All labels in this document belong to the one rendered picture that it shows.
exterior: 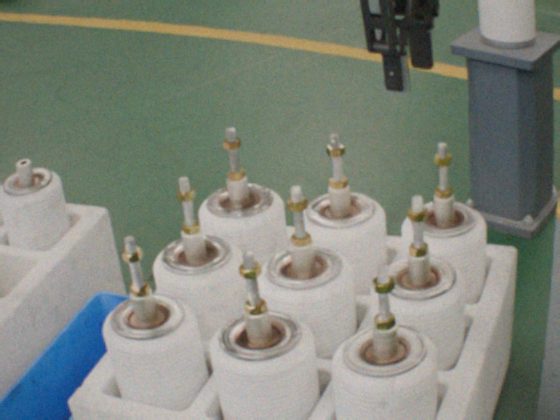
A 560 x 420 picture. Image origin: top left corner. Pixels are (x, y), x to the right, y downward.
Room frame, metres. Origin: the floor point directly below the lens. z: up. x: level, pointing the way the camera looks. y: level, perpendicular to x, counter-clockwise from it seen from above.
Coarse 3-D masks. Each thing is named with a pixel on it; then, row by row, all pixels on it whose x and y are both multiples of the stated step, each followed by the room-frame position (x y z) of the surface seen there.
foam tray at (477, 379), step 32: (512, 256) 0.90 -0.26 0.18; (512, 288) 0.90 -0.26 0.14; (480, 320) 0.79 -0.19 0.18; (512, 320) 0.91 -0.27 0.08; (480, 352) 0.73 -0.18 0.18; (96, 384) 0.75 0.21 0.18; (320, 384) 0.75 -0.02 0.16; (448, 384) 0.69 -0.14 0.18; (480, 384) 0.71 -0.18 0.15; (96, 416) 0.71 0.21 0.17; (128, 416) 0.69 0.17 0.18; (160, 416) 0.69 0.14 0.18; (192, 416) 0.69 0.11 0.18; (320, 416) 0.67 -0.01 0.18; (448, 416) 0.64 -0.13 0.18; (480, 416) 0.73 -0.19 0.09
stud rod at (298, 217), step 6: (294, 186) 0.83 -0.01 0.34; (294, 192) 0.82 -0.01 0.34; (300, 192) 0.82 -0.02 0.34; (294, 198) 0.82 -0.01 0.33; (300, 198) 0.82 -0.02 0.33; (294, 216) 0.82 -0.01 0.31; (300, 216) 0.82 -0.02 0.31; (300, 222) 0.82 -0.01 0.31; (300, 228) 0.82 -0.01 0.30; (300, 234) 0.82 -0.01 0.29
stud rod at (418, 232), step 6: (414, 198) 0.78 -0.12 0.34; (420, 198) 0.78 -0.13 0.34; (414, 204) 0.77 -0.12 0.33; (420, 204) 0.77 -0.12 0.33; (414, 210) 0.77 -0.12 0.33; (420, 210) 0.77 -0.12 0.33; (414, 222) 0.77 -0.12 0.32; (420, 222) 0.77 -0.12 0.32; (414, 228) 0.78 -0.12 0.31; (420, 228) 0.77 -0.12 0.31; (414, 234) 0.78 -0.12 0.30; (420, 234) 0.77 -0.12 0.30; (414, 240) 0.78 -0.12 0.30; (420, 240) 0.77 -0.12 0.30; (414, 246) 0.78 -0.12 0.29; (420, 246) 0.77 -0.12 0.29
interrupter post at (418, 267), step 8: (408, 256) 0.78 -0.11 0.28; (424, 256) 0.77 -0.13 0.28; (408, 264) 0.77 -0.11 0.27; (416, 264) 0.77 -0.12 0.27; (424, 264) 0.77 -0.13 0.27; (408, 272) 0.78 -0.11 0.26; (416, 272) 0.77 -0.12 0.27; (424, 272) 0.77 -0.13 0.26; (408, 280) 0.78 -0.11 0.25; (416, 280) 0.77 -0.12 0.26; (424, 280) 0.77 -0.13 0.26
